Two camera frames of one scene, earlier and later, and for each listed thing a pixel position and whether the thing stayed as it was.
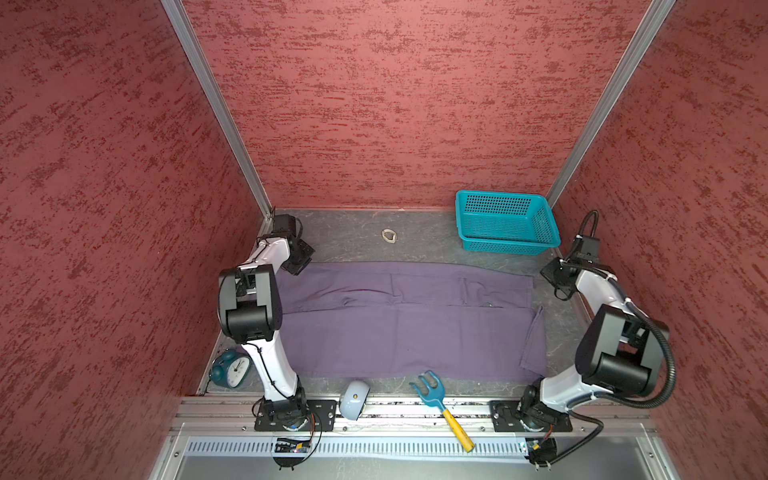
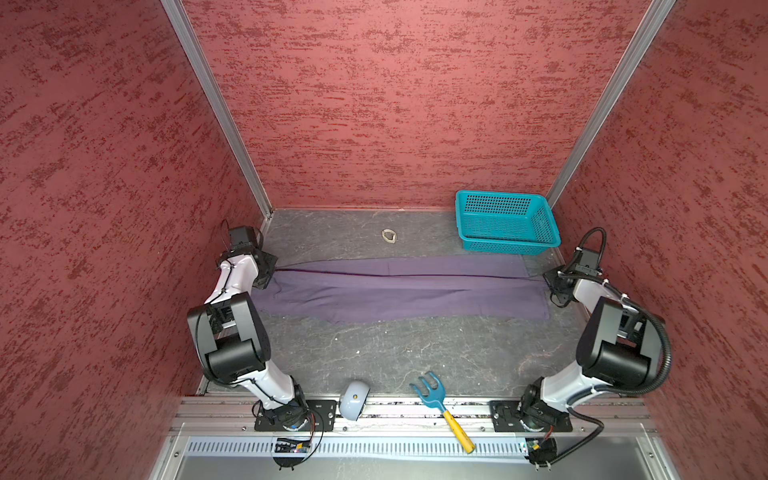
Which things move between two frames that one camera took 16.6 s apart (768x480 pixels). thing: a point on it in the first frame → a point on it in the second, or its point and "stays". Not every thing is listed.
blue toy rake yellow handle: x=435 y=397 stays
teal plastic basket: x=505 y=222 stays
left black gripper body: x=298 y=258 → x=265 y=269
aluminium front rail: x=230 y=415 stays
